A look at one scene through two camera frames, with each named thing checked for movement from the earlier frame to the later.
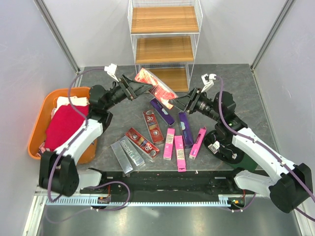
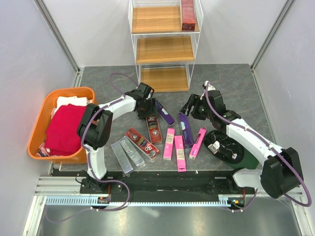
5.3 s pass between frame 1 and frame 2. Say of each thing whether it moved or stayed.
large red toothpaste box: moved
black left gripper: moved
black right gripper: moved
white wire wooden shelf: stayed
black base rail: stayed
